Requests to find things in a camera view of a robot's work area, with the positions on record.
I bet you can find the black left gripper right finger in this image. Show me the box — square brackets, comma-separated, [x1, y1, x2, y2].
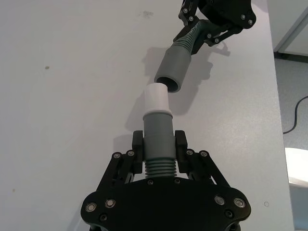
[174, 129, 230, 188]

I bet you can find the white framed panel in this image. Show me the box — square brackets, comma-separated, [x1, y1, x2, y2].
[266, 0, 308, 58]

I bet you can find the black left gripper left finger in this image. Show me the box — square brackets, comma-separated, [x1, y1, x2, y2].
[95, 130, 145, 193]

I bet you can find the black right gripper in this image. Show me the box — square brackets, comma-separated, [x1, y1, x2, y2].
[173, 0, 257, 56]

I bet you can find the grey hose end white tip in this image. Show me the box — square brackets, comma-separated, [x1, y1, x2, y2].
[142, 83, 179, 180]

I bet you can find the white rounded object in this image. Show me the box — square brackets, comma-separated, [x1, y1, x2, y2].
[284, 147, 308, 231]

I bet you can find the black floor cable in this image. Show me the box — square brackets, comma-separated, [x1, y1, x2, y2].
[282, 97, 308, 134]

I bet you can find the grey ribbed hose wide cuff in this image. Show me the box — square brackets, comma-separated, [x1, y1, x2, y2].
[154, 19, 217, 93]

